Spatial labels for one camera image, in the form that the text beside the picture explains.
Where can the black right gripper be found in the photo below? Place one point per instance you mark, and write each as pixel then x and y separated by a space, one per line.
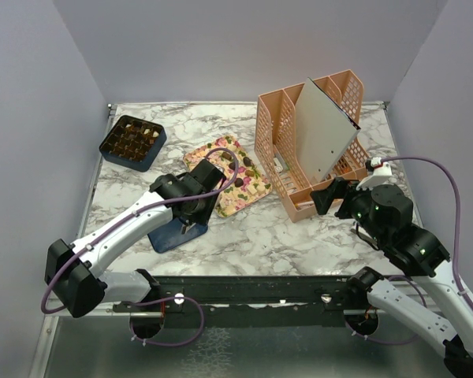
pixel 323 198

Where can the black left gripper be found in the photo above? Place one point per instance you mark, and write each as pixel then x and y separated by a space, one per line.
pixel 204 216

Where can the brown rectangular chocolate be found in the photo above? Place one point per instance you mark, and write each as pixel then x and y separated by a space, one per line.
pixel 226 156

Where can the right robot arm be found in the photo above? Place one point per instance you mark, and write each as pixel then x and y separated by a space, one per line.
pixel 385 213

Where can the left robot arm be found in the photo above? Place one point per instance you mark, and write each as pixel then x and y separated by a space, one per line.
pixel 77 272

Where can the white rectangular chocolate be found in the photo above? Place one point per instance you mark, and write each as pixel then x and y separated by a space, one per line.
pixel 253 190

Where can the blue chocolate box with insert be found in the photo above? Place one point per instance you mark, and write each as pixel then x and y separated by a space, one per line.
pixel 137 154

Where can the glue stick with yellow cap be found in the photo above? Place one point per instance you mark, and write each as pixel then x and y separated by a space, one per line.
pixel 304 204

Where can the floral serving tray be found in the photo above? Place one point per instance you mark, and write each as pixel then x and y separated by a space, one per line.
pixel 232 199

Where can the stapler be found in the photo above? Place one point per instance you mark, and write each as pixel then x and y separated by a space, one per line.
pixel 358 231

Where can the blue box lid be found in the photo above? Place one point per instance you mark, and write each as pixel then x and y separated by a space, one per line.
pixel 169 237

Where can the peach plastic desk organizer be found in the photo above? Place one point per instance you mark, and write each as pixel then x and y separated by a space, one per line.
pixel 275 141

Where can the grey board in organizer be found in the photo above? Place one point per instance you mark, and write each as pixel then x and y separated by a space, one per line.
pixel 323 132

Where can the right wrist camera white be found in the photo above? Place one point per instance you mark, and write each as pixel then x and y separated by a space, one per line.
pixel 378 171

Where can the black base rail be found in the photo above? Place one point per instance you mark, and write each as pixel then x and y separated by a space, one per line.
pixel 253 301

